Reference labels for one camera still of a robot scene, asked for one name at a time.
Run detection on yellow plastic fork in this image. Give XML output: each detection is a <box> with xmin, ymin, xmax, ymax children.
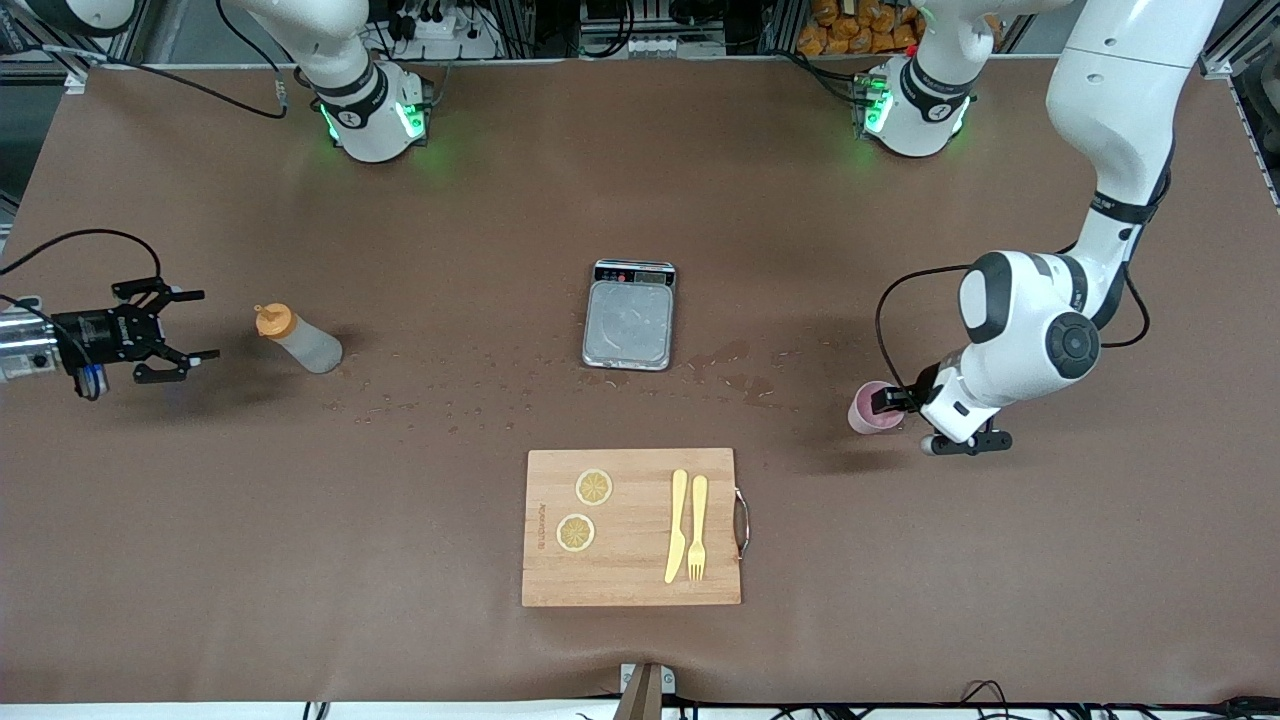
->
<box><xmin>687</xmin><ymin>475</ymin><xmax>709</xmax><ymax>584</ymax></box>

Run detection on silver digital kitchen scale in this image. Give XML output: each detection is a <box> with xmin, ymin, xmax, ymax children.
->
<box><xmin>582</xmin><ymin>259</ymin><xmax>678</xmax><ymax>372</ymax></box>

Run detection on orange snack packets pile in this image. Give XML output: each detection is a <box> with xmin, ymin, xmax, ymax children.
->
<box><xmin>797</xmin><ymin>0</ymin><xmax>926</xmax><ymax>56</ymax></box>

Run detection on black equipment box white connectors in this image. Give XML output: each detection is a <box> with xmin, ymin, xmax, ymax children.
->
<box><xmin>580</xmin><ymin>0</ymin><xmax>726</xmax><ymax>58</ymax></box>

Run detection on wooden cutting board metal handle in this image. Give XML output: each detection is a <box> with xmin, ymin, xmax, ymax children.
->
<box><xmin>521</xmin><ymin>448</ymin><xmax>750</xmax><ymax>608</ymax></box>

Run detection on pink plastic cup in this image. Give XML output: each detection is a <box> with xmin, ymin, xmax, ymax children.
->
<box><xmin>848</xmin><ymin>380</ymin><xmax>906</xmax><ymax>436</ymax></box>

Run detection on black right arm base cable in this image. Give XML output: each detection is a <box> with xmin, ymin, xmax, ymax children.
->
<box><xmin>40</xmin><ymin>0</ymin><xmax>291</xmax><ymax>121</ymax></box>

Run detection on yellow plastic knife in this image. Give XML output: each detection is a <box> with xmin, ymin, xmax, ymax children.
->
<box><xmin>664</xmin><ymin>469</ymin><xmax>689</xmax><ymax>585</ymax></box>

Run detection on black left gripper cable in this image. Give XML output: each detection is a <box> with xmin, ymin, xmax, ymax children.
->
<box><xmin>875</xmin><ymin>264</ymin><xmax>976</xmax><ymax>396</ymax></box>

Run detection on metal table edge bracket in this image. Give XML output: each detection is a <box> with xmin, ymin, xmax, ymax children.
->
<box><xmin>618</xmin><ymin>662</ymin><xmax>677</xmax><ymax>720</ymax></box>

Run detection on white power strip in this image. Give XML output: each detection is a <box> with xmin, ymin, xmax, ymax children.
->
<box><xmin>385</xmin><ymin>0</ymin><xmax>501</xmax><ymax>61</ymax></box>

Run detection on brown table mat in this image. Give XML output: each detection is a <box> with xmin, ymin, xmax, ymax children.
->
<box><xmin>0</xmin><ymin>55</ymin><xmax>1280</xmax><ymax>704</ymax></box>

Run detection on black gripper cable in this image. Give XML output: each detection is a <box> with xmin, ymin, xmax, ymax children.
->
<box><xmin>0</xmin><ymin>228</ymin><xmax>163</xmax><ymax>331</ymax></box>
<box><xmin>875</xmin><ymin>264</ymin><xmax>976</xmax><ymax>396</ymax></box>

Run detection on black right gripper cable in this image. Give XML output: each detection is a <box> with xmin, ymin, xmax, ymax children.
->
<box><xmin>0</xmin><ymin>228</ymin><xmax>163</xmax><ymax>331</ymax></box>

